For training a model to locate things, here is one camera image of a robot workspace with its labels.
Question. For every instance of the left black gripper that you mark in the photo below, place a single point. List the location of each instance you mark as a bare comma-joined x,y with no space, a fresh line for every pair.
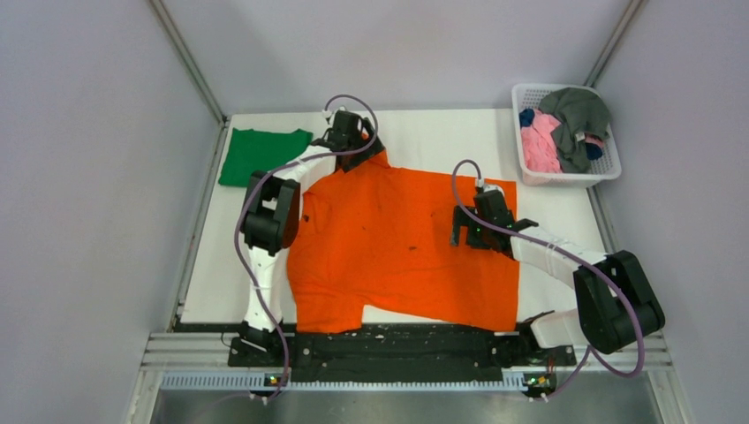
375,148

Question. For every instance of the white slotted cable duct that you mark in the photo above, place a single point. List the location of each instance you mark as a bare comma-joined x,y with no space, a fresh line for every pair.
224,381

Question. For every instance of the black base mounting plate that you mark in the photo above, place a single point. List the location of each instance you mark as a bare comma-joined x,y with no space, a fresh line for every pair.
400,352

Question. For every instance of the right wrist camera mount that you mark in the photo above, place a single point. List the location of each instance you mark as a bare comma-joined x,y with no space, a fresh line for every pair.
485,189

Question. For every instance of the pink t-shirt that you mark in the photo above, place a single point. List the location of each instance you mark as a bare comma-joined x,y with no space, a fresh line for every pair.
538,145

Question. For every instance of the grey t-shirt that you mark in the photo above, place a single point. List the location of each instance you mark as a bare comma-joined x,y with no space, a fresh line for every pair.
580,113

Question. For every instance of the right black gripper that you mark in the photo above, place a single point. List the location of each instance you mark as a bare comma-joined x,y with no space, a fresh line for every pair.
463,219

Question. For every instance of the orange t-shirt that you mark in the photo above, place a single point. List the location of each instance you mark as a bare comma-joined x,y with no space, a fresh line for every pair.
379,236

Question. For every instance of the folded green t-shirt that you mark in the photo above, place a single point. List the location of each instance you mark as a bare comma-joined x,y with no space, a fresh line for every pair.
251,150

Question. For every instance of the white plastic laundry basket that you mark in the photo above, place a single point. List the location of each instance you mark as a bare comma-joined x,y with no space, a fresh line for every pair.
608,167

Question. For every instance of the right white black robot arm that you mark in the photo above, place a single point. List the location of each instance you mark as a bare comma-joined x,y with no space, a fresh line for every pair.
615,305

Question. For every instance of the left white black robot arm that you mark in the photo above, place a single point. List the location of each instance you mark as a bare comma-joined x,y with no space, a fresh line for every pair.
269,223

